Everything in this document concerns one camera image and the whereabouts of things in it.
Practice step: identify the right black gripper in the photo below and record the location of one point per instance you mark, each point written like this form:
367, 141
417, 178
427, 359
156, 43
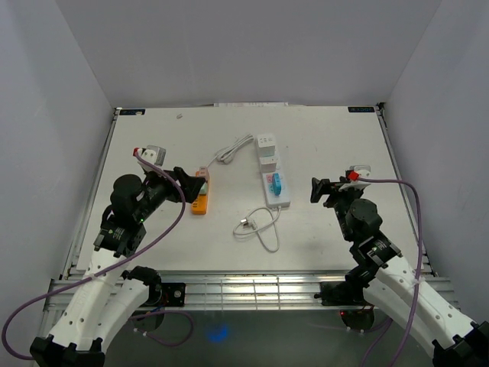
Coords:
323, 186

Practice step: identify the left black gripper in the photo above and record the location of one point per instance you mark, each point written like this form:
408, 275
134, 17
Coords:
191, 185

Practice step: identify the green plug adapter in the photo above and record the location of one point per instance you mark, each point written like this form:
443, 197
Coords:
204, 189

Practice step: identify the pink plug adapter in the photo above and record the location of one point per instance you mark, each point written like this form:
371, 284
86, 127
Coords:
204, 172

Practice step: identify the blue plug adapter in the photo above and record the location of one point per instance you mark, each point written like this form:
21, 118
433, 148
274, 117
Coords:
275, 184

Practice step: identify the white pastel power strip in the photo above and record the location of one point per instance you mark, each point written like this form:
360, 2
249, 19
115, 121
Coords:
283, 200

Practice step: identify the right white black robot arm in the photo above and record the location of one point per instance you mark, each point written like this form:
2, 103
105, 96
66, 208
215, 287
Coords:
384, 278

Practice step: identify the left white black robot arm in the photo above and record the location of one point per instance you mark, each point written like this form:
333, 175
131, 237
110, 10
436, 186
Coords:
111, 292

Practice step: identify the orange power adapter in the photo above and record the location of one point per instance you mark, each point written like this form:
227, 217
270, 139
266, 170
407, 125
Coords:
200, 205

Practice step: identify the white usb charger block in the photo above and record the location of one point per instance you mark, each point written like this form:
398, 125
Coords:
268, 164

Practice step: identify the white cube socket adapter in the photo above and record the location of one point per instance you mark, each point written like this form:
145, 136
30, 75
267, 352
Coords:
266, 145

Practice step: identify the right blue corner label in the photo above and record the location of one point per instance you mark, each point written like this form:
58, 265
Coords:
361, 109

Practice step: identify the blue corner label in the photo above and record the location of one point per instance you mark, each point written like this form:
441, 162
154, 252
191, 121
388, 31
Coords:
132, 111
361, 109

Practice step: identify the left blue corner label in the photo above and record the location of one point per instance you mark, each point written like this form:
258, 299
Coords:
132, 111

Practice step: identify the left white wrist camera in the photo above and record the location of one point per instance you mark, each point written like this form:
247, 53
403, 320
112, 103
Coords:
150, 155

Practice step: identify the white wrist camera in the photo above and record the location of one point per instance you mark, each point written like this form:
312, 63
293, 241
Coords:
150, 155
353, 178

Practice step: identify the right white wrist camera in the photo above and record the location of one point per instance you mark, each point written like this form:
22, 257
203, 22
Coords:
353, 178

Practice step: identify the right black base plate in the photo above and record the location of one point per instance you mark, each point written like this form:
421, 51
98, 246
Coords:
340, 293

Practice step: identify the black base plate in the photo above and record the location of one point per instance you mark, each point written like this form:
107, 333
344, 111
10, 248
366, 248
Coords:
340, 293
172, 294

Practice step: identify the aluminium front rail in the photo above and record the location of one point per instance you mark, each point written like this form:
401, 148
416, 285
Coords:
211, 291

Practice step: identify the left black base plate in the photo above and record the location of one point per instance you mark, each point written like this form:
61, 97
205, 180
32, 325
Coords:
172, 294

